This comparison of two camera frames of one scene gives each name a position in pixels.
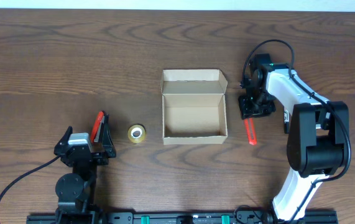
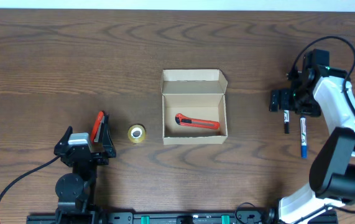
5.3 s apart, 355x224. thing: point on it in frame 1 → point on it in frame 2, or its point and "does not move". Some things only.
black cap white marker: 286,121 does not move
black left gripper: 94,154 does not move
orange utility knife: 250,127 → 181,120
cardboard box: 194,106 does not move
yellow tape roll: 136,133 does not move
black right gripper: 255,109 → 276,100
